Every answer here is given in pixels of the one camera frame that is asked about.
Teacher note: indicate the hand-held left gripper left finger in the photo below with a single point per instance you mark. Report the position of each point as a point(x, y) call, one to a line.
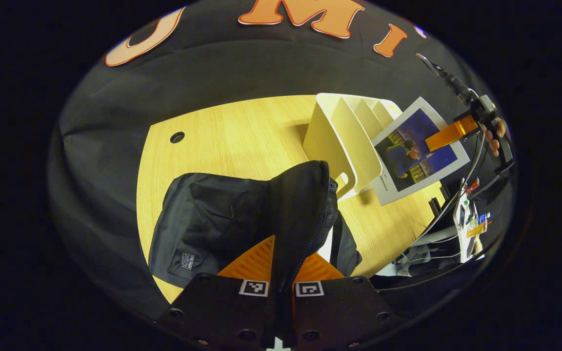
point(222, 312)

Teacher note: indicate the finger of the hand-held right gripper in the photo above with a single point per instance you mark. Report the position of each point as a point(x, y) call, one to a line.
point(451, 134)

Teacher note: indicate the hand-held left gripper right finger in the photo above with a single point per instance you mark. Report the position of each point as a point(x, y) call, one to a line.
point(339, 312)

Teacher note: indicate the white book blue picture cover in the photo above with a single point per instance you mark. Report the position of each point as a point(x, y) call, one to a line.
point(408, 161)

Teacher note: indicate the black schoolbag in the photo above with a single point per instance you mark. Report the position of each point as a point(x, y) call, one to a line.
point(212, 219)

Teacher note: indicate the white bookshelf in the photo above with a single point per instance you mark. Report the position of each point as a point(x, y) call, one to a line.
point(339, 141)

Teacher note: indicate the white electronics board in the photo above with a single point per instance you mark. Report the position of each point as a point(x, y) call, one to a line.
point(471, 229)

